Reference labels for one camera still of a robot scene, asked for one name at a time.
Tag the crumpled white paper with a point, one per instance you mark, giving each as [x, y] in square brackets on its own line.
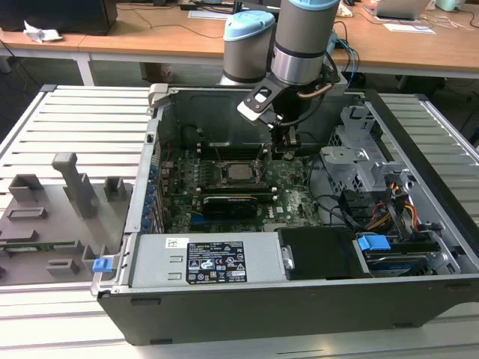
[41, 34]

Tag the silver metal drive cage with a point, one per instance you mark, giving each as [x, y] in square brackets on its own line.
[340, 168]

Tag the CPU socket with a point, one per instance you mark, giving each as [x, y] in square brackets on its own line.
[224, 178]

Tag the silver power supply with label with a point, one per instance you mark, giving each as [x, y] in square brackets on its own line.
[153, 261]

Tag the black graphics card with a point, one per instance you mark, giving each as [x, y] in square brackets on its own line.
[230, 207]

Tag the green motherboard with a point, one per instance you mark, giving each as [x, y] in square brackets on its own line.
[292, 209]

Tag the black power adapter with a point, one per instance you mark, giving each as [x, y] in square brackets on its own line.
[189, 6]

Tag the grey parts rack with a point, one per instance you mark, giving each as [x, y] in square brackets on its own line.
[56, 224]

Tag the beige patterned pouch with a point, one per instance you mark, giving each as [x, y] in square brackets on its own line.
[346, 9]

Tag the black box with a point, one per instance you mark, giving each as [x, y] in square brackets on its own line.
[56, 16]

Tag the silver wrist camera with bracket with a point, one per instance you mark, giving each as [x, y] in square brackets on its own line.
[249, 112]

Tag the silver CPU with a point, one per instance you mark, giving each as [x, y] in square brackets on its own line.
[240, 172]

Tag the round silver coin battery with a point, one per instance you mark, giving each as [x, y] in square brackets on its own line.
[289, 155]

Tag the blue plastic latch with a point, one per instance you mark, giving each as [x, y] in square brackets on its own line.
[102, 265]

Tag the green RAM stick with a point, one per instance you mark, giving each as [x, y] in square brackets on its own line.
[48, 246]

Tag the small wooden desk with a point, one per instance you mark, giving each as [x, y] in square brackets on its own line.
[37, 46]

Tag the long wooden desk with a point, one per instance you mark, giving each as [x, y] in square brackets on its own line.
[168, 41]

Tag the mint green container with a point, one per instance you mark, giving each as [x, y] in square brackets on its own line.
[449, 3]

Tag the white paper sheet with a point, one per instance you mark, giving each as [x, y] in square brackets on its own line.
[409, 28]
[206, 15]

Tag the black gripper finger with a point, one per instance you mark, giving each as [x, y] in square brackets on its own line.
[277, 140]
[292, 138]

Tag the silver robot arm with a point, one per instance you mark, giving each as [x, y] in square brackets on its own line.
[299, 37]

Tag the black and silver PC case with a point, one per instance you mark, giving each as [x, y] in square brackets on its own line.
[262, 314]

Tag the black plastic shroud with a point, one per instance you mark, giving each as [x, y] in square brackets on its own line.
[322, 254]

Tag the silver laptop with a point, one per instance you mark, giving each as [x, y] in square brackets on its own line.
[400, 7]

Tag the hard disk in blue carrier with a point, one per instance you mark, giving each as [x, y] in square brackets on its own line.
[374, 247]

